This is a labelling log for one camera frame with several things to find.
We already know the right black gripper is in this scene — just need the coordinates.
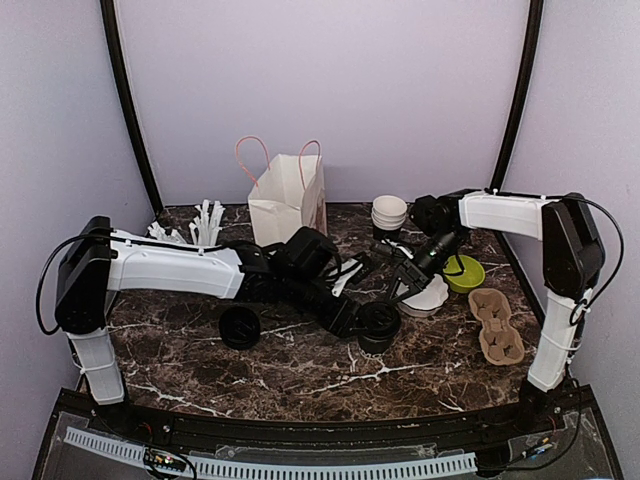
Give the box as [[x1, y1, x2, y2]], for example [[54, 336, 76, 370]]
[[384, 230, 465, 307]]

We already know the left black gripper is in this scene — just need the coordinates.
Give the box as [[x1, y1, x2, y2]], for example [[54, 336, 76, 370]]
[[282, 272, 371, 339]]

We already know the stack of paper coffee cups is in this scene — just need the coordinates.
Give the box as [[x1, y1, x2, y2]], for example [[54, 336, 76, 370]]
[[371, 195, 408, 241]]

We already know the stack of black cup lids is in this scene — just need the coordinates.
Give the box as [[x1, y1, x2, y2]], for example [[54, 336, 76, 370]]
[[218, 306, 261, 351]]

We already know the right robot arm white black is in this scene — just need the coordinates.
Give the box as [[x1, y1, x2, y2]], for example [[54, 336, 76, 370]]
[[386, 189, 625, 392]]

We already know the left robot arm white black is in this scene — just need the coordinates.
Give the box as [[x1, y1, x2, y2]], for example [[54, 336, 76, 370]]
[[52, 216, 360, 436]]

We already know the white scalloped dish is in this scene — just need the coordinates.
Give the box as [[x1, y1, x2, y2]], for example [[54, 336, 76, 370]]
[[398, 275, 449, 318]]

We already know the green bowl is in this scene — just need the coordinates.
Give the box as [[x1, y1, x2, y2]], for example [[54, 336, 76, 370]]
[[443, 255, 486, 294]]

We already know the white paper gift bag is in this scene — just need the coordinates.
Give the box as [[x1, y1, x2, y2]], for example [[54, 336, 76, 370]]
[[247, 139, 328, 247]]

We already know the bundle of wrapped white straws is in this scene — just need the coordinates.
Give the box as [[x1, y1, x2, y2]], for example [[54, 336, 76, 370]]
[[147, 199, 225, 247]]

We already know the brown cardboard cup carrier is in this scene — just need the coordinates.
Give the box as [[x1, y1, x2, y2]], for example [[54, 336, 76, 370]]
[[468, 288, 525, 366]]

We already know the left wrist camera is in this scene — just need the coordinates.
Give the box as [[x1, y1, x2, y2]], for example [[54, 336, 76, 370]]
[[325, 252, 374, 297]]

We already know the right black frame post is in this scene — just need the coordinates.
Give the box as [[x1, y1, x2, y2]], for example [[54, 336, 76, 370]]
[[489, 0, 544, 190]]

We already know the black frame post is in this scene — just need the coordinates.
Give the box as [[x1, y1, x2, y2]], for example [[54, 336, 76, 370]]
[[99, 0, 164, 215], [489, 0, 544, 190]]

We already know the left black frame post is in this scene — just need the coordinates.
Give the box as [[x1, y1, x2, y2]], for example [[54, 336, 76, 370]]
[[99, 0, 164, 215]]

